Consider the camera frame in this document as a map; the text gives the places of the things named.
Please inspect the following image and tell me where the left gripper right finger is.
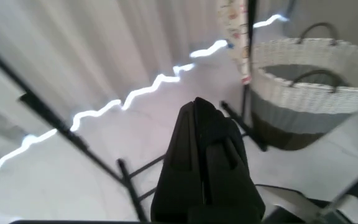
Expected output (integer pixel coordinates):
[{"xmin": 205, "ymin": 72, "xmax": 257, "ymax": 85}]
[{"xmin": 203, "ymin": 138, "xmax": 266, "ymax": 223}]

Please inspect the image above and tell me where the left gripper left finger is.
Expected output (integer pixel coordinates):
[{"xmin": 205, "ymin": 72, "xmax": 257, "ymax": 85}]
[{"xmin": 150, "ymin": 101, "xmax": 205, "ymax": 223}]

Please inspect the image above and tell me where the white laundry basket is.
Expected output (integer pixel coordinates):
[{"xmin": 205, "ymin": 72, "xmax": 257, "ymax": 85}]
[{"xmin": 249, "ymin": 22, "xmax": 358, "ymax": 152}]

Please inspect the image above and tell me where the white curtain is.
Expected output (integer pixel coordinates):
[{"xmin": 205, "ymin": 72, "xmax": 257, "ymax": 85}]
[{"xmin": 0, "ymin": 0, "xmax": 291, "ymax": 175}]

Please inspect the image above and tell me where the cream printed garment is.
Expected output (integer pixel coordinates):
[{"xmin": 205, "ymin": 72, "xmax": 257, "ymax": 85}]
[{"xmin": 218, "ymin": 0, "xmax": 252, "ymax": 85}]

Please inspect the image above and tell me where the black clothes rack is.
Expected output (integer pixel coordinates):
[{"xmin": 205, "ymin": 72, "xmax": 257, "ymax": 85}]
[{"xmin": 0, "ymin": 0, "xmax": 269, "ymax": 222}]

